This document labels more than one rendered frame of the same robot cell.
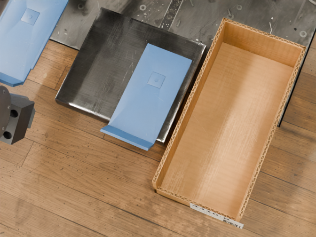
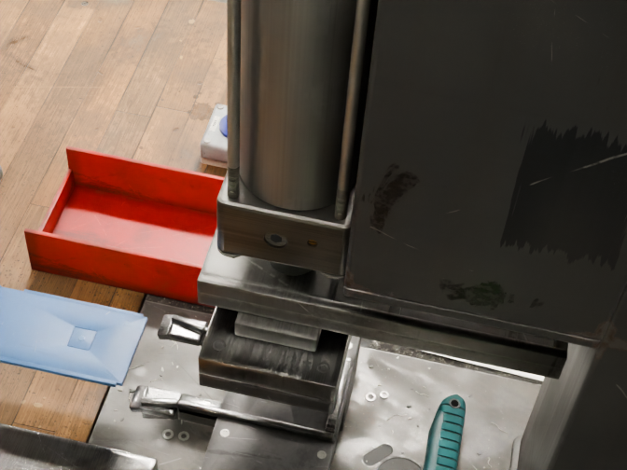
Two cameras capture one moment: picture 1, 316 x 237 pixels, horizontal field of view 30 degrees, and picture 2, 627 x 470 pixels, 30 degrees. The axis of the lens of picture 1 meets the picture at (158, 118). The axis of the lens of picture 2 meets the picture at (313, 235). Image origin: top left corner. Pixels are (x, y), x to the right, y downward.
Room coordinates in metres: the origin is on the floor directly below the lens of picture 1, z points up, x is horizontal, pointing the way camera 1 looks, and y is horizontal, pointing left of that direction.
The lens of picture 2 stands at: (0.38, -0.45, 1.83)
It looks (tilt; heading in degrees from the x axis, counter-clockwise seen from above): 50 degrees down; 69
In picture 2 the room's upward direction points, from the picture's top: 5 degrees clockwise
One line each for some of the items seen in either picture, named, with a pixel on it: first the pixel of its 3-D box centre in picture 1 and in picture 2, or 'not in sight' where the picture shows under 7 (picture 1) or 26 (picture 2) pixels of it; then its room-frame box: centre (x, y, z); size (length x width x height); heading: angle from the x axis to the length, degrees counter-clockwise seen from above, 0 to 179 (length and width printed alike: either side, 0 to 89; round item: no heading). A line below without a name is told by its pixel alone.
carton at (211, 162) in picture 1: (232, 122); not in sight; (0.24, -0.10, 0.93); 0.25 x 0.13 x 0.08; 150
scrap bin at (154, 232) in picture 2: not in sight; (167, 230); (0.51, 0.31, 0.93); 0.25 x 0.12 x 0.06; 150
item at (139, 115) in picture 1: (147, 94); not in sight; (0.29, 0.01, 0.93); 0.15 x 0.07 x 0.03; 149
